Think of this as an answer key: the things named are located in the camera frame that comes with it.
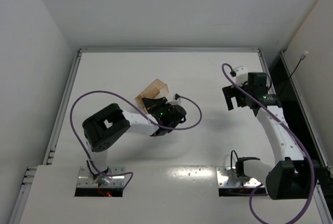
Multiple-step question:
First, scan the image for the amber transparent plastic container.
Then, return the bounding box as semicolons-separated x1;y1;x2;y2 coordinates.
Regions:
135;78;169;113

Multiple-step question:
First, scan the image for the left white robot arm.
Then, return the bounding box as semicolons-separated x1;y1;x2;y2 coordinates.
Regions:
82;97;187;179

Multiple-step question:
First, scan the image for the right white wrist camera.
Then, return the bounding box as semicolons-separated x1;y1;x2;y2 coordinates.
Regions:
230;66;248;86

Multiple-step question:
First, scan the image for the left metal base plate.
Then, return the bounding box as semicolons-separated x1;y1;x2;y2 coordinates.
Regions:
76;166;125;189

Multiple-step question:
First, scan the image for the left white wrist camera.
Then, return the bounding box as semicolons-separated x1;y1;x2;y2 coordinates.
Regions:
168;94;181;106

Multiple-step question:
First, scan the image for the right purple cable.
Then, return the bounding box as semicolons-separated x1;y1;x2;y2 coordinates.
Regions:
221;63;317;224

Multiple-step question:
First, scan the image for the metal base plate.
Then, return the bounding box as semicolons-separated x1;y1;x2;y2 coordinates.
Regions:
76;166;125;189
216;166;261;189

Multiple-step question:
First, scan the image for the purple cable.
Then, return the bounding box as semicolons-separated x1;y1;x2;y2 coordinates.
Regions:
221;63;317;224
69;89;203;191

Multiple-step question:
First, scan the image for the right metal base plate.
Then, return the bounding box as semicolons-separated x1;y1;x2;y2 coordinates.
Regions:
216;166;261;189

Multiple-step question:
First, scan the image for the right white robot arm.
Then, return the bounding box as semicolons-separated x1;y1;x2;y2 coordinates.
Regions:
222;67;319;200

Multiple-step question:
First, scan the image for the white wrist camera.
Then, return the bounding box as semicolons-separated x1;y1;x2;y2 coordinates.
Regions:
230;66;248;86
168;94;181;106

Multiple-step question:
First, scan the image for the black wall cable white plug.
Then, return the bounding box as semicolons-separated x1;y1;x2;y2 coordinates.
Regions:
282;50;309;90

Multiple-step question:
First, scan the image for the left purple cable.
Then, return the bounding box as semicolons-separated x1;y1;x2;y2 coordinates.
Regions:
69;89;203;191

